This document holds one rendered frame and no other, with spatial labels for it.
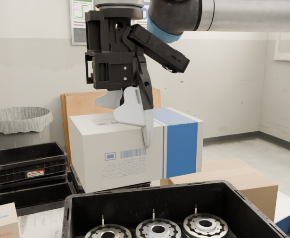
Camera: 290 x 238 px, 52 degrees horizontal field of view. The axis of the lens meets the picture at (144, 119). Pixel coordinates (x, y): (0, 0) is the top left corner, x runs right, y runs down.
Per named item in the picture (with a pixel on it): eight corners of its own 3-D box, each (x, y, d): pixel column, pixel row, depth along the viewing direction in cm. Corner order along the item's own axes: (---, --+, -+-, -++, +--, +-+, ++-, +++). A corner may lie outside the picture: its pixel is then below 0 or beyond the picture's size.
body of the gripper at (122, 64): (86, 88, 50) (81, 12, 47) (134, 84, 53) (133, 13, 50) (96, 94, 43) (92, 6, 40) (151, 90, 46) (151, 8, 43)
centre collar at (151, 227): (166, 223, 68) (166, 221, 68) (171, 237, 64) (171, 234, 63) (145, 225, 67) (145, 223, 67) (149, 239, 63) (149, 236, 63)
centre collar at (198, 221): (210, 217, 71) (210, 215, 70) (220, 230, 66) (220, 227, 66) (191, 221, 69) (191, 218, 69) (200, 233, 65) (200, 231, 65)
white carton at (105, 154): (169, 149, 61) (170, 106, 59) (201, 171, 51) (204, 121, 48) (72, 164, 54) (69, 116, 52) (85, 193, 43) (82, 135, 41)
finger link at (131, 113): (117, 151, 42) (105, 94, 45) (154, 146, 44) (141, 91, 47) (122, 145, 40) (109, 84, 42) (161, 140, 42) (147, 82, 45)
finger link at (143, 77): (136, 118, 45) (124, 69, 48) (146, 117, 46) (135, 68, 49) (145, 106, 41) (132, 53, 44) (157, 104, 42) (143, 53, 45)
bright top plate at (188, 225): (214, 212, 74) (214, 210, 74) (236, 237, 64) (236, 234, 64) (177, 218, 71) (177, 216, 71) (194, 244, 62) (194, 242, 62)
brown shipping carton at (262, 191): (182, 248, 84) (184, 197, 80) (159, 208, 105) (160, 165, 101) (273, 231, 91) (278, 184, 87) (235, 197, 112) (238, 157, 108)
